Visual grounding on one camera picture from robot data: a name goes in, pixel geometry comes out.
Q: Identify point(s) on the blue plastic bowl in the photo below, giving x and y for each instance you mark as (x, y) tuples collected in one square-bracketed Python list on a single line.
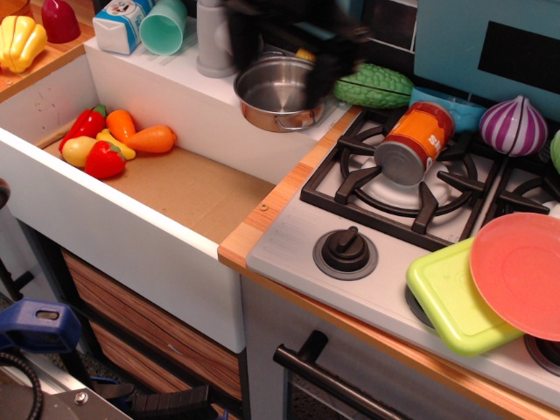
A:
[(465, 114)]

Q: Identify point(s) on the black oven door handle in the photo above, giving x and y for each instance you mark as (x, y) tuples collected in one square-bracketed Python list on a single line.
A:
[(303, 363)]

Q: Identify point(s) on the black stove knob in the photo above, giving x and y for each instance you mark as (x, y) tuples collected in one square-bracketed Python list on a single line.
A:
[(545, 353), (345, 254)]

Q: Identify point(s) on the yellow toy corn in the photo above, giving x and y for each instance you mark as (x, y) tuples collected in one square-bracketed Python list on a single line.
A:
[(305, 55)]

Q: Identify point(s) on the toy milk carton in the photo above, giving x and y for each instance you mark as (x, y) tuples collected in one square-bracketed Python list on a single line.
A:
[(117, 25)]

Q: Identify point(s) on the lime green plastic lid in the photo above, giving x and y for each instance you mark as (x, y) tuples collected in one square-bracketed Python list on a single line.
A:
[(442, 284)]

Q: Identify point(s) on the stainless steel pot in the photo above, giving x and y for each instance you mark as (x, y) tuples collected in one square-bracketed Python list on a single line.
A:
[(272, 95)]

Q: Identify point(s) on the teal plastic cup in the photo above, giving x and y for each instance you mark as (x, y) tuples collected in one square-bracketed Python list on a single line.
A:
[(162, 30)]

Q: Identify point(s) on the white toy sink basin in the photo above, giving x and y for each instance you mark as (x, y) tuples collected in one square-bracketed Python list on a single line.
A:
[(157, 227)]

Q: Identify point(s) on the grey toy faucet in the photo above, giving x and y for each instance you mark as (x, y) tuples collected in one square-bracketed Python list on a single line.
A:
[(215, 59)]

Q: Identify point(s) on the purple toy onion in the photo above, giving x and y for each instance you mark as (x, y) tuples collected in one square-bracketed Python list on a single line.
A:
[(514, 128)]

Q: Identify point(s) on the small orange toy carrot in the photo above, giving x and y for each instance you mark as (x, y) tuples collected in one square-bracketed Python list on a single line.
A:
[(121, 125)]

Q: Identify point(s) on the dark red toy vegetable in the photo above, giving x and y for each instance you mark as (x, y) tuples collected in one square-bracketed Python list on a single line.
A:
[(60, 22)]

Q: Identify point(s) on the red toy bell pepper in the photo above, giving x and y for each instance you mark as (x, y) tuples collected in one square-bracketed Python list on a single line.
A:
[(105, 160)]

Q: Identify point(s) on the yellow toy potato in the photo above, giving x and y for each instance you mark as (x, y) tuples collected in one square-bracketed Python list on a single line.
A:
[(75, 151)]

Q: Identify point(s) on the large orange toy carrot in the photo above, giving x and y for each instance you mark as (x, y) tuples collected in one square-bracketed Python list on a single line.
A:
[(155, 139)]

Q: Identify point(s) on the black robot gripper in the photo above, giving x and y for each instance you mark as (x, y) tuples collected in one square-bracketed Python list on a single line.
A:
[(323, 28)]

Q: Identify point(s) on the orange toy soup can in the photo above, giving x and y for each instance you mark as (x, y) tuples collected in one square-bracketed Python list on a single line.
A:
[(408, 151)]

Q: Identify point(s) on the black stove grate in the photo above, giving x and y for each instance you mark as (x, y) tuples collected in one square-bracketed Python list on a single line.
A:
[(469, 185)]

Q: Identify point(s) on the yellow toy bell pepper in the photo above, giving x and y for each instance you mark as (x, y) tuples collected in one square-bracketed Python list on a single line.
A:
[(22, 41)]

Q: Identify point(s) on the green toy at right edge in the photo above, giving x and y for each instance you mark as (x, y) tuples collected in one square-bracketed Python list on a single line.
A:
[(554, 151)]

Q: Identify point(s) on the red toy chili pepper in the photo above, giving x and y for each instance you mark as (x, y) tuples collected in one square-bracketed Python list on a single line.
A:
[(88, 124)]

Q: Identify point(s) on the blue clamp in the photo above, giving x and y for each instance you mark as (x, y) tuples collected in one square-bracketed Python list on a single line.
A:
[(40, 327)]

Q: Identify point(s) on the green toy bitter gourd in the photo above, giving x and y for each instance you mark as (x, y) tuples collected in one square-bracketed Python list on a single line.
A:
[(374, 87)]

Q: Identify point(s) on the pink plastic plate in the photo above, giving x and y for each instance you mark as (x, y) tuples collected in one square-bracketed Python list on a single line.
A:
[(515, 266)]

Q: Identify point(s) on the yellow toy banana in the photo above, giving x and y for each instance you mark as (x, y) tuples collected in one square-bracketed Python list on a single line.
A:
[(105, 135)]

